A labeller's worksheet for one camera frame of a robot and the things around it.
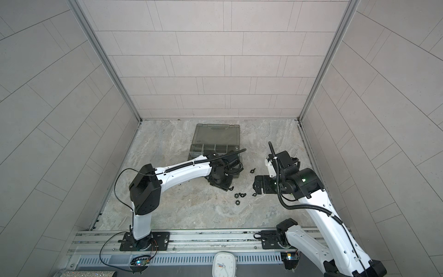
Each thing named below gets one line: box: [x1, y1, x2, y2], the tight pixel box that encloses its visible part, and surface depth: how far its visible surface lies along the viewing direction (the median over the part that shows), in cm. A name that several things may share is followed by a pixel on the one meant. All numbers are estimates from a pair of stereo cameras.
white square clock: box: [212, 252, 236, 277], surface depth 65 cm
